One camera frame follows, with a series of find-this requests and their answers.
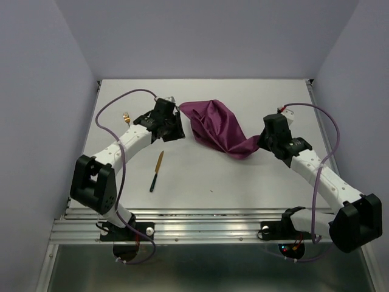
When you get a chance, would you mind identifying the purple cloth napkin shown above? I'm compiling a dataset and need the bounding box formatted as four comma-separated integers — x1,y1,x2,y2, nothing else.
179,100,260,160

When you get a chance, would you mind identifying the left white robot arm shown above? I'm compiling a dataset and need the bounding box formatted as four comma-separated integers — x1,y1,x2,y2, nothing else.
70,97,185,240

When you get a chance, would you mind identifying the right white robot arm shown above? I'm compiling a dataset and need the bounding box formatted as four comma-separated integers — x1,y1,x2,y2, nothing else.
258,113,383,253

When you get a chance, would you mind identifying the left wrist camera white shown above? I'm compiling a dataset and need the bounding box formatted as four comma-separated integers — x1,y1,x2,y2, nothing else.
164,96,176,103

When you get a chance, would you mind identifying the gold fork dark handle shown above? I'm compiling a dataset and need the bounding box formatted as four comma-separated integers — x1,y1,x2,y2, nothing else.
123,112,131,127

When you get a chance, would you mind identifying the gold knife dark handle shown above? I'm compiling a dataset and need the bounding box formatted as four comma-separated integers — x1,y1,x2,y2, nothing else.
149,151,164,192

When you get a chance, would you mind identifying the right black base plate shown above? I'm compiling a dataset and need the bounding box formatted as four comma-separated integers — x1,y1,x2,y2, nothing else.
257,220,311,241

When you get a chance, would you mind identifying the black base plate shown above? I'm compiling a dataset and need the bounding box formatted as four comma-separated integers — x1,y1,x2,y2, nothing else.
257,220,311,241
95,221,155,242

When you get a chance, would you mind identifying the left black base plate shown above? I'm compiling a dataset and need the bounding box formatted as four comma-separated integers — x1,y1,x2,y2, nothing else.
95,221,155,242

